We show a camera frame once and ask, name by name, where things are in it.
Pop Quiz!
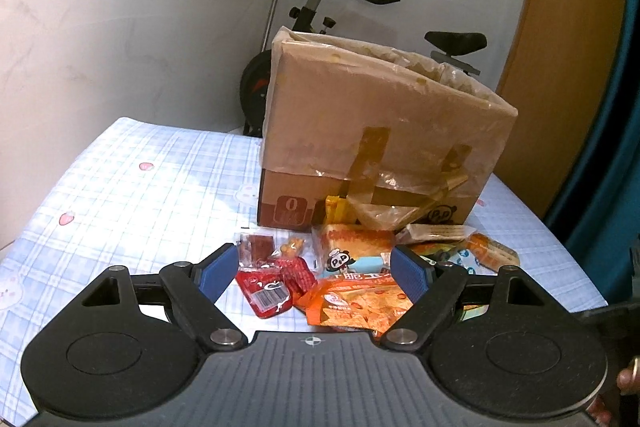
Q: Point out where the brown cardboard box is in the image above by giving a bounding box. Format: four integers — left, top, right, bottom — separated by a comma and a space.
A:
257, 26, 518, 240

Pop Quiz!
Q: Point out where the person's right hand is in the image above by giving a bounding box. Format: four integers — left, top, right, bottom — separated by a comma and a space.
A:
617, 355, 640, 395

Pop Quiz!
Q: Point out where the yellow snack packet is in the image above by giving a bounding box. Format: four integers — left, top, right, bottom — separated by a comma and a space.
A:
322, 194, 358, 225

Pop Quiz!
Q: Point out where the checked blue printed cloth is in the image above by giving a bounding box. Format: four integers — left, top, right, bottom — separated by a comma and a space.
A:
0, 117, 608, 408

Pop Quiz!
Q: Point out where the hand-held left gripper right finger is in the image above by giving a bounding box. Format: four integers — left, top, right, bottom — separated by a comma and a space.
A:
380, 244, 548, 353

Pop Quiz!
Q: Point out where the clear cracker packet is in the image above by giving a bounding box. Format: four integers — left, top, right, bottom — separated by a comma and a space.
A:
395, 223, 473, 245

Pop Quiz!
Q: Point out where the clear packet of brown snack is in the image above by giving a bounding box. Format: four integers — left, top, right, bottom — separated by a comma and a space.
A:
235, 232, 276, 270

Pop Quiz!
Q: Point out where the wooden door panel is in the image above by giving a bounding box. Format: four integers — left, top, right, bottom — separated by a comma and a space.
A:
495, 0, 631, 218

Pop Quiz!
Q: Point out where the pale blue snack packet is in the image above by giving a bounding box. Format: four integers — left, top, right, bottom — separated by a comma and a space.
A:
415, 243, 481, 275

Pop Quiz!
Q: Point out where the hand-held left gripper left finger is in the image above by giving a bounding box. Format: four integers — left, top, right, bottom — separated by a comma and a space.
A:
80, 243, 248, 353

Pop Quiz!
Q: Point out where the red sausage packet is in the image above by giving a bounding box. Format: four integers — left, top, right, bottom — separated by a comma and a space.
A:
267, 256, 318, 298

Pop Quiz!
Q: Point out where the clear packet of orange snack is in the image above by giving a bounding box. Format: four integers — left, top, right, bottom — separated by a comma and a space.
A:
272, 234, 307, 260

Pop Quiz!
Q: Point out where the black exercise bike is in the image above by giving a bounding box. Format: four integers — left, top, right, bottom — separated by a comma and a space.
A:
239, 0, 488, 138

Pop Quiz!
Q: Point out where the orange bread packet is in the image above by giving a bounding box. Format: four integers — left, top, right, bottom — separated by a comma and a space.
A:
465, 233, 521, 270

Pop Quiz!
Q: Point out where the bread packet with panda print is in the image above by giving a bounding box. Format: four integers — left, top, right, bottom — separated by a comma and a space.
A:
311, 223, 398, 280

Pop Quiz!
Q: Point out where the red packet with white label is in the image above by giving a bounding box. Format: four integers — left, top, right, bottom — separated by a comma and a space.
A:
235, 268, 293, 319

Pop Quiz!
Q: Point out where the orange chip packet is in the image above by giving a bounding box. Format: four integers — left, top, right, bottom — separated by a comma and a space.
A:
294, 272, 416, 338

